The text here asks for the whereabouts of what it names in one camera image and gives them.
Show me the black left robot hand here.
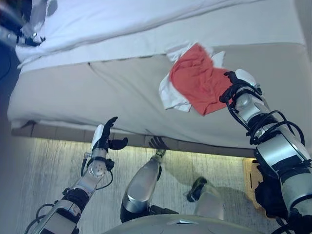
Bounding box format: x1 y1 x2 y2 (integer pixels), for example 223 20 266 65
91 117 129 150

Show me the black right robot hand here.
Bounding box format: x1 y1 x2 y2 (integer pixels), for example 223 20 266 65
219 69 263 103

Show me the orange-red garment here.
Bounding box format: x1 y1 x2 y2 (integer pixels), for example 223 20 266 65
169 43 236 117

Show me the white garment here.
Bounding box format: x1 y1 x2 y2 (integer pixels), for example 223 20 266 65
158 41 226 113

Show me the black mesh garment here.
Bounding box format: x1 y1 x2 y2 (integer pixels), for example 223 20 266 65
253 163 295 219

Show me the bed with beige cover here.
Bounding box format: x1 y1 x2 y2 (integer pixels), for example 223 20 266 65
7 0 312 159

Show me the tan wicker laundry basket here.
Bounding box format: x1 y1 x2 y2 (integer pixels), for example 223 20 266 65
242 157 269 213

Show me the grey streaked area rug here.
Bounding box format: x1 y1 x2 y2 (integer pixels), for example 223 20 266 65
7 136 281 234

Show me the silver left robot leg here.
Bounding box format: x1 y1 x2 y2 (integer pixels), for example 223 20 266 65
120 148 168 224

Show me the silver robot leg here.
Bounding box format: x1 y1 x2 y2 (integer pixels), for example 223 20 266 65
120 148 168 224
186 177 226 219

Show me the white duvet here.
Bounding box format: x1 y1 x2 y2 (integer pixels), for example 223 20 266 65
15 0 269 70

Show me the silver right robot leg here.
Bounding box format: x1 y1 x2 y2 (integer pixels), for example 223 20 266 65
186 177 226 219

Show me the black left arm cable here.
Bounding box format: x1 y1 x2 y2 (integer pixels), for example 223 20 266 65
25 152 115 234

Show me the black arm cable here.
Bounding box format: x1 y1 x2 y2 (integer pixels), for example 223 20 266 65
25 152 115 234
225 96 307 147

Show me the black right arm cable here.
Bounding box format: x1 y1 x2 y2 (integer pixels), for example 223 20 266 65
225 96 307 147

